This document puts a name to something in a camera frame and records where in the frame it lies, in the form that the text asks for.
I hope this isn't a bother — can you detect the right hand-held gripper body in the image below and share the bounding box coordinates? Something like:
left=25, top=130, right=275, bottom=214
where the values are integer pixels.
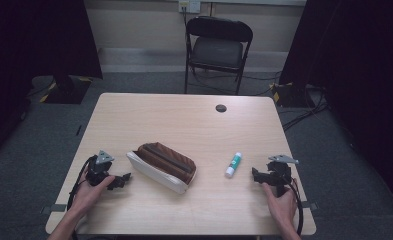
left=265, top=153, right=300, bottom=198

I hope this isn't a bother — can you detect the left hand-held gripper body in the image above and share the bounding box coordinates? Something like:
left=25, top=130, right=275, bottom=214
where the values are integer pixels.
left=85, top=149, right=116, bottom=187

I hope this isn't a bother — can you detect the person's left hand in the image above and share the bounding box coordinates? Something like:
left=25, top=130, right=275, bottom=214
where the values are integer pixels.
left=70, top=174, right=117, bottom=218

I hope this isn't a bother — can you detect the person's right hand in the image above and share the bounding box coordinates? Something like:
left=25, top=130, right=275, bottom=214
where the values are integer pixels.
left=261, top=182, right=299, bottom=228

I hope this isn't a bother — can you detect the white and green glue stick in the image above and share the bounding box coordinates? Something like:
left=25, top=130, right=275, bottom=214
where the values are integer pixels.
left=224, top=151, right=244, bottom=179

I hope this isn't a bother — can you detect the brown and white pencil case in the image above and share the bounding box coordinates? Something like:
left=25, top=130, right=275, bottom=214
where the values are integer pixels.
left=125, top=141, right=198, bottom=195

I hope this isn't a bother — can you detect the black stand base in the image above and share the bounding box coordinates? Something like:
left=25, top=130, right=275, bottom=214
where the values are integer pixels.
left=43, top=74, right=94, bottom=105
left=271, top=81, right=317, bottom=109

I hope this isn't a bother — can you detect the black folding chair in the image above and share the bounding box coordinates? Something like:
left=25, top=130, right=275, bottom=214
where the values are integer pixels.
left=184, top=15, right=254, bottom=96

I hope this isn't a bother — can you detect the dark curtain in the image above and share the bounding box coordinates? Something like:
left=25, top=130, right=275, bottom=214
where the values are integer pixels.
left=278, top=0, right=393, bottom=214

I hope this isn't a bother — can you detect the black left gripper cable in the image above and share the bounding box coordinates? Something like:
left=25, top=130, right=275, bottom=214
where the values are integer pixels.
left=66, top=154, right=99, bottom=212

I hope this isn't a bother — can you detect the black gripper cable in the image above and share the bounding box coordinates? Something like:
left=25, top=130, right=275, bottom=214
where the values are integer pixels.
left=66, top=154, right=99, bottom=212
left=283, top=177, right=305, bottom=237

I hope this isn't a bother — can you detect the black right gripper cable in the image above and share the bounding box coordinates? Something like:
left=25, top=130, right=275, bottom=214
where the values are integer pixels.
left=283, top=177, right=305, bottom=237

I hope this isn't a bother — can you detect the grey table bracket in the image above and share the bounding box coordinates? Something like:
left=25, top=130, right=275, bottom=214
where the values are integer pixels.
left=300, top=200, right=319, bottom=211
left=39, top=203, right=68, bottom=215

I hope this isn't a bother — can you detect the white wall power outlet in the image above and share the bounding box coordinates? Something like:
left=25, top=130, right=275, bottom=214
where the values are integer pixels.
left=178, top=0, right=202, bottom=15

